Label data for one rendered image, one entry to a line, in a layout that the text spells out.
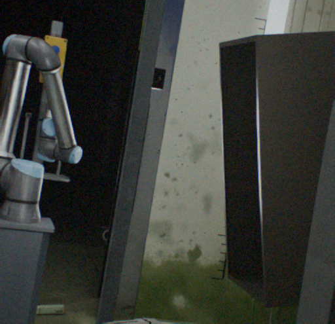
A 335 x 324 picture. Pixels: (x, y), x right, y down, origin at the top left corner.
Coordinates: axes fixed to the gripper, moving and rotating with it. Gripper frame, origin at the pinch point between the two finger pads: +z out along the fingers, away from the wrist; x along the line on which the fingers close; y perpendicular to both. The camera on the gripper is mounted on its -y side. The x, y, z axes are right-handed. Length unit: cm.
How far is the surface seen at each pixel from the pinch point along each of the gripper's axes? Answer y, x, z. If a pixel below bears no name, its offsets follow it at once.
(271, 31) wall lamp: -68, 115, -14
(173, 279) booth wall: 79, 84, -6
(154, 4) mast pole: -48, 14, -199
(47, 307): 105, 18, 9
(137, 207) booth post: 41, 56, -6
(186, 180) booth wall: 22, 82, -6
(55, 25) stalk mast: -52, -1, 14
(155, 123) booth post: -8, 59, -6
